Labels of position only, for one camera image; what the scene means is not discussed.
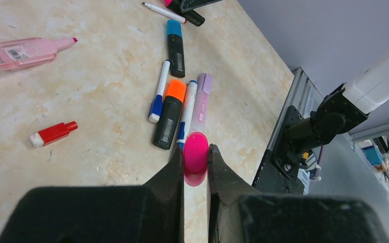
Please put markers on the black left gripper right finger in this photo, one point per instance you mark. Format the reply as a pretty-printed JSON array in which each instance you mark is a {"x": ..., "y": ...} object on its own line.
[{"x": 240, "y": 213}]

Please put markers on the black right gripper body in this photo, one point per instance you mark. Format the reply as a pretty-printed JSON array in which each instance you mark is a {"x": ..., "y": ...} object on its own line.
[{"x": 188, "y": 5}]

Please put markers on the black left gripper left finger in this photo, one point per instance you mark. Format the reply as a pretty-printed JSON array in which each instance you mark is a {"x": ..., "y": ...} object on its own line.
[{"x": 151, "y": 212}]

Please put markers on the pink capped black highlighter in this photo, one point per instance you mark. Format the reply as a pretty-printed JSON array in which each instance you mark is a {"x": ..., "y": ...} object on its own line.
[{"x": 191, "y": 16}]

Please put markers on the red capped white marker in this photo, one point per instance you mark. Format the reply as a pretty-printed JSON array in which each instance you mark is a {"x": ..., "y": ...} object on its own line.
[{"x": 165, "y": 13}]

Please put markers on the blue capped black highlighter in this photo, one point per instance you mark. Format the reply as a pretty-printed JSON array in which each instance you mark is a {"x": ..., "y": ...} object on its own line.
[{"x": 175, "y": 49}]

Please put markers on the pink highlighter cap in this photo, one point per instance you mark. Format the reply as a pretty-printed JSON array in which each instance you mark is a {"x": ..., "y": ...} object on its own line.
[{"x": 195, "y": 155}]

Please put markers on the orange capped black highlighter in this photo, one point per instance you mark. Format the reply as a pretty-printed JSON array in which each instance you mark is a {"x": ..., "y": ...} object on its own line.
[{"x": 171, "y": 112}]

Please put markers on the small blue capped marker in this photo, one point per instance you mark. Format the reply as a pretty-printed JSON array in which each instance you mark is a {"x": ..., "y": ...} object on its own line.
[{"x": 157, "y": 103}]

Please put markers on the red marker cap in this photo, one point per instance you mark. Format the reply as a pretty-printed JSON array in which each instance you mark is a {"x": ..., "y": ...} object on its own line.
[{"x": 52, "y": 134}]

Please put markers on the pink correction tape pen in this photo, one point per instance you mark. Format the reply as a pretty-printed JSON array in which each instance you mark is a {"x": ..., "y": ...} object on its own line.
[{"x": 23, "y": 53}]

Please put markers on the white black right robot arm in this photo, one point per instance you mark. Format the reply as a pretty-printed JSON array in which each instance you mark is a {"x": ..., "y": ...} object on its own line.
[{"x": 269, "y": 82}]

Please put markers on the lilac highlighter pen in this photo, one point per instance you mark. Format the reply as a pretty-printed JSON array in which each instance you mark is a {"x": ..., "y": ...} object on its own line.
[{"x": 199, "y": 115}]

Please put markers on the blue capped white marker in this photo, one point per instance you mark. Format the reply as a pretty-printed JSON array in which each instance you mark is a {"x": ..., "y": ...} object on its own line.
[{"x": 188, "y": 106}]

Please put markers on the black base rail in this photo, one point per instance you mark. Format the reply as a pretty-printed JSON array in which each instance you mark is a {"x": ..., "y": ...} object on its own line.
[{"x": 281, "y": 170}]

